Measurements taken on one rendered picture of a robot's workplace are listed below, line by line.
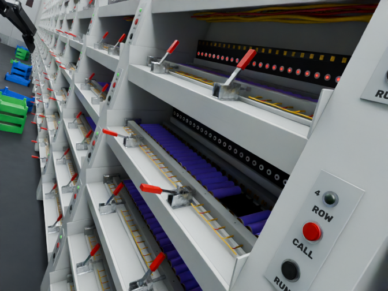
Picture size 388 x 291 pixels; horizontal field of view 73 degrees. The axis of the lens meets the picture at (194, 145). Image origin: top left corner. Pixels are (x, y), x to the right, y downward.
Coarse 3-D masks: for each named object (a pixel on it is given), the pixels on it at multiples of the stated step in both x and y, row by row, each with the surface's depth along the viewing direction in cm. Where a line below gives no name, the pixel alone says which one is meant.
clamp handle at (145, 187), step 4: (144, 184) 41; (140, 188) 40; (144, 188) 40; (148, 188) 40; (152, 188) 41; (156, 188) 41; (160, 188) 42; (180, 188) 44; (152, 192) 41; (156, 192) 41; (160, 192) 42; (164, 192) 42; (168, 192) 43; (172, 192) 43; (176, 192) 44; (180, 192) 44
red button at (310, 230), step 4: (308, 224) 24; (312, 224) 24; (304, 228) 24; (308, 228) 24; (312, 228) 23; (316, 228) 23; (304, 232) 24; (308, 232) 24; (312, 232) 23; (316, 232) 23; (304, 236) 24; (308, 236) 24; (312, 236) 23; (316, 236) 23; (312, 240) 23
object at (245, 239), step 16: (144, 144) 66; (160, 160) 58; (176, 176) 52; (208, 192) 45; (208, 208) 43; (224, 208) 41; (208, 224) 40; (224, 224) 39; (240, 224) 38; (224, 240) 37; (240, 240) 36; (256, 240) 35
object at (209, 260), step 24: (120, 120) 79; (144, 120) 82; (120, 144) 66; (144, 168) 56; (240, 168) 56; (144, 192) 52; (168, 216) 43; (192, 216) 42; (192, 240) 37; (216, 240) 38; (192, 264) 37; (216, 264) 33; (240, 264) 29; (216, 288) 32
